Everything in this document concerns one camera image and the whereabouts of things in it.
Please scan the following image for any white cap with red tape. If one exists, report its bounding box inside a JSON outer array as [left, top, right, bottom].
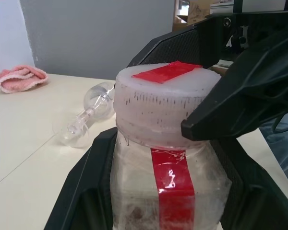
[[113, 61, 223, 148]]

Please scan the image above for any blue denim fabric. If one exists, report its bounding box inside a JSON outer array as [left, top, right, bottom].
[[258, 109, 288, 173]]

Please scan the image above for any aluminium frame rail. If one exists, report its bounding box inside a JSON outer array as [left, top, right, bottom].
[[210, 0, 288, 15]]

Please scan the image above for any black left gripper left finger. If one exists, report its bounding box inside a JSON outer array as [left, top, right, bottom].
[[43, 126, 118, 230]]

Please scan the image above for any pink towel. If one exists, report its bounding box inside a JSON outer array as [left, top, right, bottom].
[[0, 64, 49, 94]]

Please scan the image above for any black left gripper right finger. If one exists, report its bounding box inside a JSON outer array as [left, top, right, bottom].
[[209, 136, 288, 230]]

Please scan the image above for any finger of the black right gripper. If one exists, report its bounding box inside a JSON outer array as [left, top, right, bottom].
[[180, 30, 288, 142], [126, 13, 234, 70]]

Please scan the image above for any clear bottle with red tape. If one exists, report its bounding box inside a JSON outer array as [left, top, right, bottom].
[[109, 126, 232, 230]]

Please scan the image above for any clear wine glass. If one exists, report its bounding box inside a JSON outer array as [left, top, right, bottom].
[[52, 81, 116, 149]]

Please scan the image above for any brown cardboard box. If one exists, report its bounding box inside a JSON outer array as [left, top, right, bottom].
[[172, 0, 212, 32]]

